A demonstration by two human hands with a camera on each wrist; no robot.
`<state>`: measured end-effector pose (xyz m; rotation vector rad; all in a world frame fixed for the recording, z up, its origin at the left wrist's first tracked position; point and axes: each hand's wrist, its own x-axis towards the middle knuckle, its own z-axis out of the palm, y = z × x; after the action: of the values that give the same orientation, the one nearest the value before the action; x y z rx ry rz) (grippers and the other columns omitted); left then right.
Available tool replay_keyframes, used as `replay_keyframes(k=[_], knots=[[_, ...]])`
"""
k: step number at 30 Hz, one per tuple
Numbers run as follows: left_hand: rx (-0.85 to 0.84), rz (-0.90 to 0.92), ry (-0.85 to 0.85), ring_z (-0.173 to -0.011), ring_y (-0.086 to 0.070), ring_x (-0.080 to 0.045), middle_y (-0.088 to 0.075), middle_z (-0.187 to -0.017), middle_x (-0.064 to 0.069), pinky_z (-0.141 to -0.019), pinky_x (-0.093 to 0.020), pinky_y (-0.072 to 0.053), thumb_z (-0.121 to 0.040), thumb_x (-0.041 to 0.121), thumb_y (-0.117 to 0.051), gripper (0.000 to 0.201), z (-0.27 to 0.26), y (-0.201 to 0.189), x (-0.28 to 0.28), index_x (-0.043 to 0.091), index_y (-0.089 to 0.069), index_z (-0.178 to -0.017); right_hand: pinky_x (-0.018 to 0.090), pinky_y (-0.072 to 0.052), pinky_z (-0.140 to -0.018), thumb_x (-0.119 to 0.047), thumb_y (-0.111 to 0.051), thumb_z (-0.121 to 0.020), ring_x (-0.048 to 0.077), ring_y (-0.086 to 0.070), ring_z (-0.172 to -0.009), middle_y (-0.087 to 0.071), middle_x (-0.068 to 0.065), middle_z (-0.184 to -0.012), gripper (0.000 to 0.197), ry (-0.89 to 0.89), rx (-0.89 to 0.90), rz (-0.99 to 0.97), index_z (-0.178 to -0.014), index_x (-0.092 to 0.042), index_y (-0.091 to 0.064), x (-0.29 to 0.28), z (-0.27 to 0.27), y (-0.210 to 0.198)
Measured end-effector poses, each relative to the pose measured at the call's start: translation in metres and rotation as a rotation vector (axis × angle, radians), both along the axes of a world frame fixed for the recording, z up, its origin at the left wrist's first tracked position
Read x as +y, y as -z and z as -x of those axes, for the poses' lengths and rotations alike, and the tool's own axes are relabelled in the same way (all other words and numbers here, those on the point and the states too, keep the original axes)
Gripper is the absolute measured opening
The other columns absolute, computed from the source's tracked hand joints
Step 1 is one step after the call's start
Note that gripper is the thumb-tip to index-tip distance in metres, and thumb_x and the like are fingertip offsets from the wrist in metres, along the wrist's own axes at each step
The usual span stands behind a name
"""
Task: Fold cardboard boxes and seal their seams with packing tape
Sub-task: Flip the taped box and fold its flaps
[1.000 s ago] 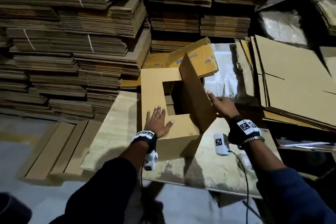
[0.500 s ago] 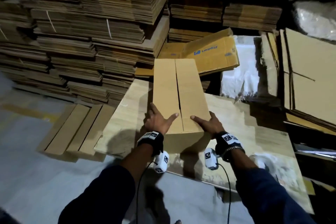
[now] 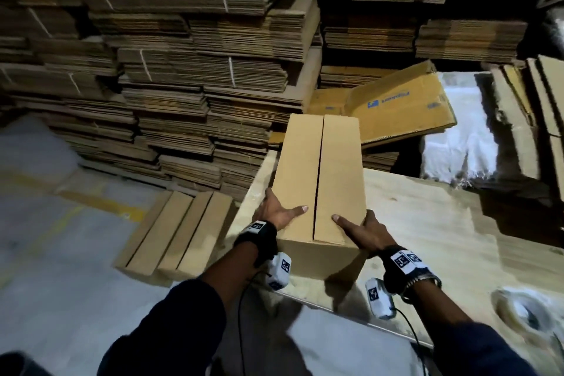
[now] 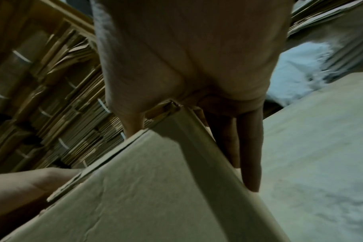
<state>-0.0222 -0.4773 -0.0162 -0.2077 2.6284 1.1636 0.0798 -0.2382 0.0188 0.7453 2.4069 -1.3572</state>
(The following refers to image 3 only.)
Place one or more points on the person's right hand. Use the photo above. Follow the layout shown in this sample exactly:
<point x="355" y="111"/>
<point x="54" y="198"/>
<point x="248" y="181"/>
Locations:
<point x="370" y="235"/>

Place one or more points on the black left wrist band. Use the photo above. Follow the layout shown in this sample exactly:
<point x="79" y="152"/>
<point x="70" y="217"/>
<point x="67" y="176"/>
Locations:
<point x="257" y="242"/>

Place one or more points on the black wrist band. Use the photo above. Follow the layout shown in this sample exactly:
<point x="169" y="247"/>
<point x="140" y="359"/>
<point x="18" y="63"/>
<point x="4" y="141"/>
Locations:
<point x="257" y="242"/>
<point x="407" y="270"/>

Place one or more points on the person's left hand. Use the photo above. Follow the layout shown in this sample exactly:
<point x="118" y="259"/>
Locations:
<point x="275" y="213"/>

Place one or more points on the pile of brown cartons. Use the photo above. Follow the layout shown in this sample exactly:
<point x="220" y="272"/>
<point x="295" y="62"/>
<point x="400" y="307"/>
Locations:
<point x="537" y="116"/>

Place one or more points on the person's right forearm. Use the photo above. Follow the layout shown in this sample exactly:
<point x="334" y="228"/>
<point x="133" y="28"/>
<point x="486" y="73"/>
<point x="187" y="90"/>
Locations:
<point x="476" y="340"/>

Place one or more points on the yellow carton with blue print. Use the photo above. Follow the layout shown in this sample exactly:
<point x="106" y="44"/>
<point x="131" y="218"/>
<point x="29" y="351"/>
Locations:
<point x="401" y="102"/>

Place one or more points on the clear tape roll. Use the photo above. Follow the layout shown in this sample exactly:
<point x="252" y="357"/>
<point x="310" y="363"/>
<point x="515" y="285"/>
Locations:
<point x="524" y="323"/>

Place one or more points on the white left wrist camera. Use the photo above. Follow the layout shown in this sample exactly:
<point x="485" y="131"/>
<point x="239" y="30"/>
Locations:
<point x="279" y="272"/>

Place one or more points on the black right wrist band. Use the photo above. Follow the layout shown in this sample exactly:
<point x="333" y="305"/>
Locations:
<point x="407" y="270"/>

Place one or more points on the white plastic sack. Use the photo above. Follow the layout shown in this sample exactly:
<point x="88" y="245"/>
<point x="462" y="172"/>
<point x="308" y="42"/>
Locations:
<point x="463" y="133"/>

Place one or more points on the person's left forearm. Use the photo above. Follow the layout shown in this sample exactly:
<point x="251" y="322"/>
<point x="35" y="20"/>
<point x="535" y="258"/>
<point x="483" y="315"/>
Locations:
<point x="176" y="318"/>

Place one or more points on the plywood work board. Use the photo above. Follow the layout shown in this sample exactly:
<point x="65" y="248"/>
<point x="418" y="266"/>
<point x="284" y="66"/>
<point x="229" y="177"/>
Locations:
<point x="441" y="230"/>

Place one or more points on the stacks of flat cardboard bundles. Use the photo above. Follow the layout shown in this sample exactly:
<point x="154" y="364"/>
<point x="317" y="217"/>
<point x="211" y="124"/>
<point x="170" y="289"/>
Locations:
<point x="132" y="63"/>

